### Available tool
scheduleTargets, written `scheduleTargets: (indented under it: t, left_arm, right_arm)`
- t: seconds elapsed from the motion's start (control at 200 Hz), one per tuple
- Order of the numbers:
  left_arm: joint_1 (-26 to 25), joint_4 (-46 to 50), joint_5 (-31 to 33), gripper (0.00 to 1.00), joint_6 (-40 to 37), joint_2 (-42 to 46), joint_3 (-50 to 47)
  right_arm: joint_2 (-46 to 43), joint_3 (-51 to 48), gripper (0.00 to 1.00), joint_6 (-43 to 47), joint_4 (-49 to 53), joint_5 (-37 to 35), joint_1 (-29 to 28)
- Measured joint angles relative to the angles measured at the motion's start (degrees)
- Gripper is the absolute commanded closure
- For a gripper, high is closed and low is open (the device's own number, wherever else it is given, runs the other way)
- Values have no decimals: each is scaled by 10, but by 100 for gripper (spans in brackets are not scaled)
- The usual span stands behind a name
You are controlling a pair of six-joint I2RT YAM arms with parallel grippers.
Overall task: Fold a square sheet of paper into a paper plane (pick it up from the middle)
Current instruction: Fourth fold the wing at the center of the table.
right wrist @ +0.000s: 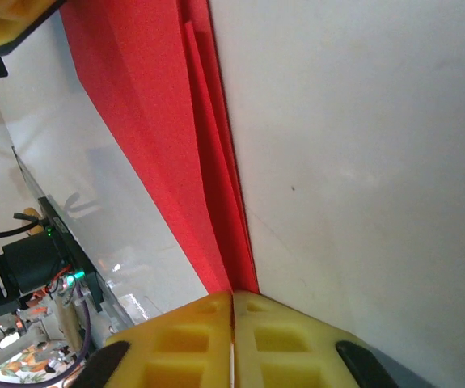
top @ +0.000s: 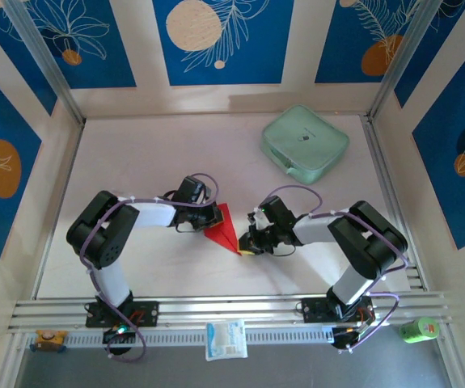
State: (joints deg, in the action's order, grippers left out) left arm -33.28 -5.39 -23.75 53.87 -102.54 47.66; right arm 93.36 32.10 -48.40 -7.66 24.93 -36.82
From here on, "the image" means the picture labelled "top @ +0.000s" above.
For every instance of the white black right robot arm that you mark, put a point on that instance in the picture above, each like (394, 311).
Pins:
(321, 228)

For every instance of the mint green zip pouch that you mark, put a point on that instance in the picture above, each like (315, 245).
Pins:
(305, 137)

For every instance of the aluminium mounting rail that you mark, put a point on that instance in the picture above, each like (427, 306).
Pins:
(224, 309)

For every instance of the white tissue packet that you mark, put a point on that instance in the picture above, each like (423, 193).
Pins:
(226, 339)

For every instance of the green bottle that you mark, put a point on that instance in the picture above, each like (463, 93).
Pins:
(418, 330)

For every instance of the aluminium frame post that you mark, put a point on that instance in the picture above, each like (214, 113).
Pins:
(402, 60)
(46, 60)

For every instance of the red paper sheet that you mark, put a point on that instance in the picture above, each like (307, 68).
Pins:
(224, 234)

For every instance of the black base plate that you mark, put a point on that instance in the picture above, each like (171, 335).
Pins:
(149, 313)
(313, 309)

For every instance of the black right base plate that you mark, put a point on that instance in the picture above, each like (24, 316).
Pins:
(313, 309)

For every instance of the aluminium table edge rail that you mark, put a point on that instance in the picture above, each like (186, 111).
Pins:
(69, 169)
(381, 161)

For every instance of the small yellow toy object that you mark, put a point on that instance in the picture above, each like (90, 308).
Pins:
(50, 340)

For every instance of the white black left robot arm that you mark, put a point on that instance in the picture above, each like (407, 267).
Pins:
(151, 214)

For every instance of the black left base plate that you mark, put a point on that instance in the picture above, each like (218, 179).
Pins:
(149, 313)

